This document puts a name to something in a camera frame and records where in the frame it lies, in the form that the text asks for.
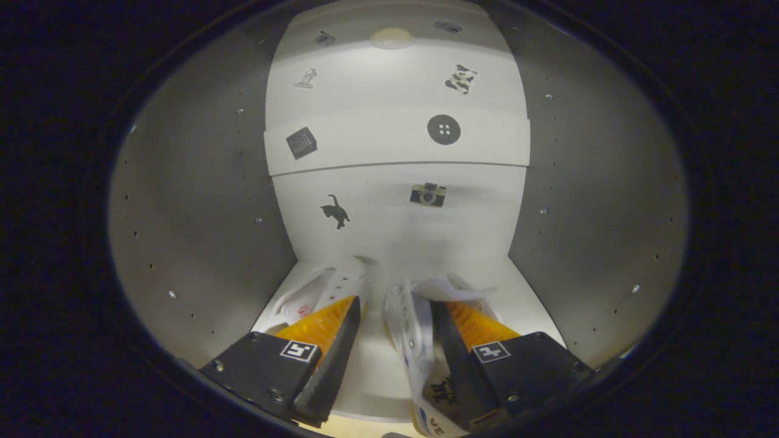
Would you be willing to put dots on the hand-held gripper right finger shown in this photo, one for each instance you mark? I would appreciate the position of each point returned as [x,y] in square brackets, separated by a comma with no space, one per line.
[453,365]

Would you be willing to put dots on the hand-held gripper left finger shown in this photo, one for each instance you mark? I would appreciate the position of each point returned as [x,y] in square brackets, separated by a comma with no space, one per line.
[331,365]

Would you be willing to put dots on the grey shoe cabinet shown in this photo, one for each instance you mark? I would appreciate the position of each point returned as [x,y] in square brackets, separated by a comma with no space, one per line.
[195,213]

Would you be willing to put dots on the white cabinet shelf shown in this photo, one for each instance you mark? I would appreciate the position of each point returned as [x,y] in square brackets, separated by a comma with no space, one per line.
[377,143]

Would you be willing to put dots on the white shoe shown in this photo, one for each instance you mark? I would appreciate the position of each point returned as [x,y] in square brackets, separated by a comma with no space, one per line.
[417,347]
[319,292]

